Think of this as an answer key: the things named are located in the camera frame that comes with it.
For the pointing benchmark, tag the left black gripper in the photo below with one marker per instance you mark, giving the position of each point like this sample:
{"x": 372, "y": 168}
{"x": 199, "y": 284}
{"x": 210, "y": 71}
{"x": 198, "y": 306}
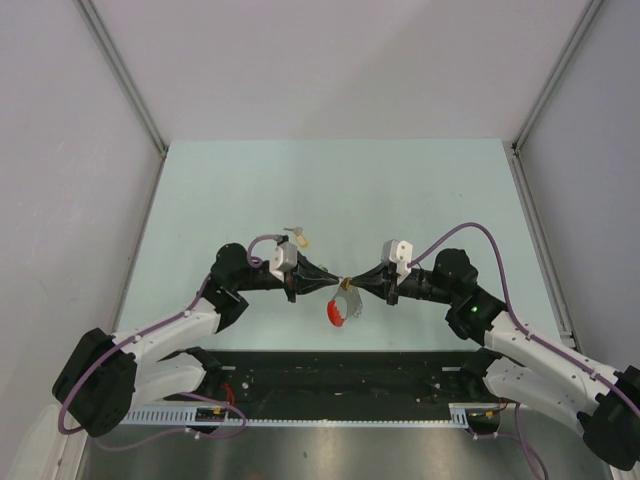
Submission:
{"x": 313, "y": 278}

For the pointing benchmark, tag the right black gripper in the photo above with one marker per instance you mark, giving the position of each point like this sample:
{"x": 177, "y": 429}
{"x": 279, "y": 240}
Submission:
{"x": 388, "y": 289}

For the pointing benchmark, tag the red handled metal key holder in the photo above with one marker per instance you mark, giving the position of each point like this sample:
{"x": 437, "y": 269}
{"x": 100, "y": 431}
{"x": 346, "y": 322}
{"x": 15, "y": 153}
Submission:
{"x": 344, "y": 305}

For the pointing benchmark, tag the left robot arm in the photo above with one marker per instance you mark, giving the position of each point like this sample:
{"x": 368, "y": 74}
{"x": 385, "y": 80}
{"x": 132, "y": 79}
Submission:
{"x": 109, "y": 374}

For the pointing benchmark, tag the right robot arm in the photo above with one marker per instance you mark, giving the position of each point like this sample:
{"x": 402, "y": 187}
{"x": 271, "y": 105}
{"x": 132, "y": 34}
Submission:
{"x": 598, "y": 402}

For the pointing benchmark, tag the key with yellow tag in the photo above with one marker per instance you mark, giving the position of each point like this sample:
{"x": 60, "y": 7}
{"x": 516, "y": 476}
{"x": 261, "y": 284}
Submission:
{"x": 299, "y": 236}

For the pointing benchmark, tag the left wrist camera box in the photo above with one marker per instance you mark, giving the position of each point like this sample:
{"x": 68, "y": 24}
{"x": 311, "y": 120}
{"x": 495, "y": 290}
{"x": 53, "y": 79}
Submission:
{"x": 283, "y": 259}

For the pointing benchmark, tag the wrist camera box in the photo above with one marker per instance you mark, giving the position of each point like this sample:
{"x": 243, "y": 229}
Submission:
{"x": 398, "y": 253}
{"x": 283, "y": 259}

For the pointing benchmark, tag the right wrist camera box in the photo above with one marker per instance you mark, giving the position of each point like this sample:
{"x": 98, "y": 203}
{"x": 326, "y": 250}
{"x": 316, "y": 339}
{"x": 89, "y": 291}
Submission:
{"x": 398, "y": 253}

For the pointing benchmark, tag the white slotted cable duct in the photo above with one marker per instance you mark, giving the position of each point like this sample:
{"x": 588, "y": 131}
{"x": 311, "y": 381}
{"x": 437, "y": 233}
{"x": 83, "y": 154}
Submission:
{"x": 194, "y": 416}

